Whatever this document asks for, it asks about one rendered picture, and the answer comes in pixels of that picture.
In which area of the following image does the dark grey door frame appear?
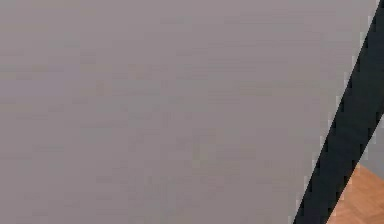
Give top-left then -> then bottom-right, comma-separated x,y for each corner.
292,0 -> 384,224

